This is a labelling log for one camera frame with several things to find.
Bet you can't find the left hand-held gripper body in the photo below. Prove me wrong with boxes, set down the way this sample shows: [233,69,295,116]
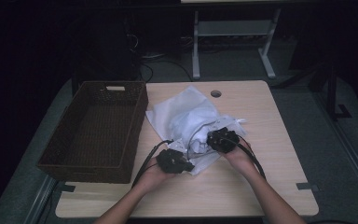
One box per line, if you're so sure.
[155,139,190,175]

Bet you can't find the person's left hand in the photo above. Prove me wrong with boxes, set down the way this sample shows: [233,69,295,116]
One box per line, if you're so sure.
[134,156,177,191]

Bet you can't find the aluminium floor rail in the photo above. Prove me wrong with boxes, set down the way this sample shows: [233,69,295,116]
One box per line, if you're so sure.
[22,175,59,224]
[312,92,358,210]

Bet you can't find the white metal table frame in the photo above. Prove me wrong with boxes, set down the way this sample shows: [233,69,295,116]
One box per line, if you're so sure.
[191,7,282,80]

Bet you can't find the black floor cables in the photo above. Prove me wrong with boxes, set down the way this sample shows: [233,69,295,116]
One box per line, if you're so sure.
[124,33,194,84]

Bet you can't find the person's right hand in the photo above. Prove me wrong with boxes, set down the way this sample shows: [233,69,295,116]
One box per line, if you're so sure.
[219,142,259,181]

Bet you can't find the black metal stand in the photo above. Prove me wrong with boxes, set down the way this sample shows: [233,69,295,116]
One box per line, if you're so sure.
[319,62,353,121]

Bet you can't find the left hand-held gripper cable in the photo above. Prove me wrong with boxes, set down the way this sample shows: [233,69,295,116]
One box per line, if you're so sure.
[131,139,174,189]

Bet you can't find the white cloth garment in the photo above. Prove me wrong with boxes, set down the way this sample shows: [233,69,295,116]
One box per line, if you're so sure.
[169,106,222,156]

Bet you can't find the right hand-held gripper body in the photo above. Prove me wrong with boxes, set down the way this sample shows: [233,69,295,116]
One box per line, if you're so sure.
[206,116,241,155]

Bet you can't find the white mesh laundry bag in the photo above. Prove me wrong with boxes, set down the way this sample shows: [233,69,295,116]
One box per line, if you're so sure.
[145,85,249,177]

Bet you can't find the right hand-held gripper cable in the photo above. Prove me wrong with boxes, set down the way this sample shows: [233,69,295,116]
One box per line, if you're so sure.
[228,135,268,182]

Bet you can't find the hand-held gripper cable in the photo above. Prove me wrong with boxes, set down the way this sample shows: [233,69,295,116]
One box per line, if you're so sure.
[228,135,268,182]
[131,139,174,189]

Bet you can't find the brown woven basket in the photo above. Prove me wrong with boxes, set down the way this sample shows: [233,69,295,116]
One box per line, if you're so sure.
[36,80,149,185]

